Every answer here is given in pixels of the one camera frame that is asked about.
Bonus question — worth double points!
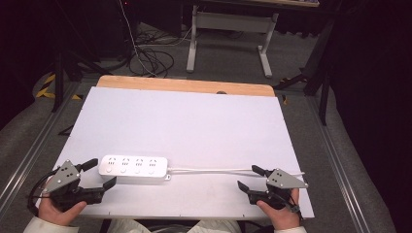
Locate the wooden table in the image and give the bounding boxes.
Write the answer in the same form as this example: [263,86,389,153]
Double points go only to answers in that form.
[96,75,276,97]

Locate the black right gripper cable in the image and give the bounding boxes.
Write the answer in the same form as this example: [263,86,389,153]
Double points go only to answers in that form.
[279,193,304,221]

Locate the white power strip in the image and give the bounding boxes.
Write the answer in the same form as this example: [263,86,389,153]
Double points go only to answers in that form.
[98,154,172,183]

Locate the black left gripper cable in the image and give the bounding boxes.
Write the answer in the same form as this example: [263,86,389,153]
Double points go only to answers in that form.
[26,168,61,217]

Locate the thin white floor cable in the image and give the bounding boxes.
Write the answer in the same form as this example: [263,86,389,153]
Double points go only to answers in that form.
[118,0,193,78]

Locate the dark curtain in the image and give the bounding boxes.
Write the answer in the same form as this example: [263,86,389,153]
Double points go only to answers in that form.
[324,0,412,232]

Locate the person's right hand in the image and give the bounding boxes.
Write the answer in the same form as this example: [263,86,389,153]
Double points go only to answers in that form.
[257,187,302,231]

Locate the person's left hand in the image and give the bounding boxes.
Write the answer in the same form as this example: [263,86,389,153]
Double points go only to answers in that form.
[37,193,88,227]

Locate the white power strip cable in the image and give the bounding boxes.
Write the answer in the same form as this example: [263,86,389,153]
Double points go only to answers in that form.
[167,166,306,178]

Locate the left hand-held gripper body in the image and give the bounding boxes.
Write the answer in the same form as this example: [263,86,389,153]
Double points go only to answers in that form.
[42,159,105,213]

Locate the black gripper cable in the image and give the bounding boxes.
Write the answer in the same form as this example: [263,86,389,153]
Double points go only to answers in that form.
[26,168,61,217]
[279,193,304,221]

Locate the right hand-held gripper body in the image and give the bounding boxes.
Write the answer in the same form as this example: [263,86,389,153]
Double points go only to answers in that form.
[248,168,309,211]

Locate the black floor cables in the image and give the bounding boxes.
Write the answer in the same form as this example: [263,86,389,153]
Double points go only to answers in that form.
[129,28,176,79]

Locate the white metal stand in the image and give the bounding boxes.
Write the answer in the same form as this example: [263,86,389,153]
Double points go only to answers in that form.
[186,0,320,79]

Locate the black metal stand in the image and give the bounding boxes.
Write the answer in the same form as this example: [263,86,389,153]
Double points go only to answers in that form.
[51,0,113,113]
[273,18,336,126]

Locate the aluminium floor rail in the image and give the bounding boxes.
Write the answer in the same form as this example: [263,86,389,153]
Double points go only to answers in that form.
[305,95,370,233]
[0,81,82,212]

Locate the white board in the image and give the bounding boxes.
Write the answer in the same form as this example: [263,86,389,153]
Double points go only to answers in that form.
[34,86,315,221]

